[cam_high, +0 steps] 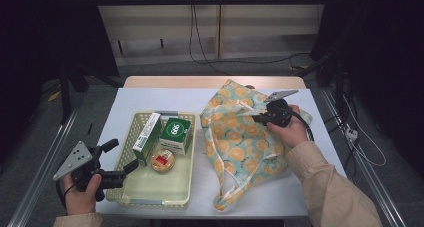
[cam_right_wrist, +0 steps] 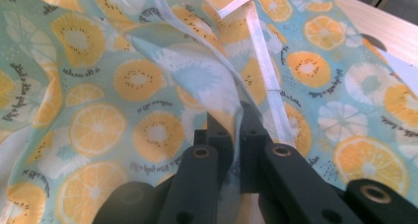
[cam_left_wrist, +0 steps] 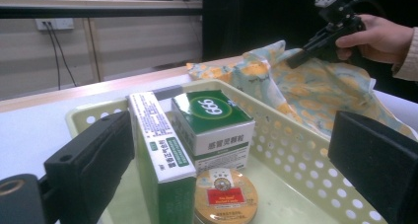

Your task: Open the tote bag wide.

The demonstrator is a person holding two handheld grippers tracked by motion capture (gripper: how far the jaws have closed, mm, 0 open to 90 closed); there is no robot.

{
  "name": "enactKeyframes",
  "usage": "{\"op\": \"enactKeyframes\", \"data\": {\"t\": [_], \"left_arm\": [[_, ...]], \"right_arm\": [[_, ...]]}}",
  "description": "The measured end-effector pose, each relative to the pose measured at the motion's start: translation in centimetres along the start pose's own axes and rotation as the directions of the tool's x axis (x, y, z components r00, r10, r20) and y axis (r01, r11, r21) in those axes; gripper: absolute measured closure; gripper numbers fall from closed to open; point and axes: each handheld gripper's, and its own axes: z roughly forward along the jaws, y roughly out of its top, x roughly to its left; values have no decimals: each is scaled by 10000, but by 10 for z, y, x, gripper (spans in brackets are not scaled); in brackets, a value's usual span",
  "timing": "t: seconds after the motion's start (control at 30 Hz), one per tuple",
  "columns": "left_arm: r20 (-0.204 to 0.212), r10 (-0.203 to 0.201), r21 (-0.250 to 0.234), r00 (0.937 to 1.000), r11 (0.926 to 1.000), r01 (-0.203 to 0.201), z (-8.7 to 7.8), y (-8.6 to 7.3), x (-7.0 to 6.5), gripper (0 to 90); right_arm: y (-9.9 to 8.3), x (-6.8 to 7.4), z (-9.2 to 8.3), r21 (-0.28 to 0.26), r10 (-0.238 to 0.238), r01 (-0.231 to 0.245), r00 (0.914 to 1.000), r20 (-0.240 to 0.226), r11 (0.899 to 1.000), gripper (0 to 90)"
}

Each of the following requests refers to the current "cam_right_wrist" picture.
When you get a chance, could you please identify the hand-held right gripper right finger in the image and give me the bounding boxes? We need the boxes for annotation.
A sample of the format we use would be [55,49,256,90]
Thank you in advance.
[239,100,274,194]

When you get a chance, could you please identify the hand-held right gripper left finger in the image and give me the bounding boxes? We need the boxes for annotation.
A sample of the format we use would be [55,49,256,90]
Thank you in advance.
[193,112,235,192]

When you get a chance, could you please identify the fruit-print fabric bag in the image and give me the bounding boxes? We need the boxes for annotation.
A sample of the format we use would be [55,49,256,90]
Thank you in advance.
[0,0,418,224]

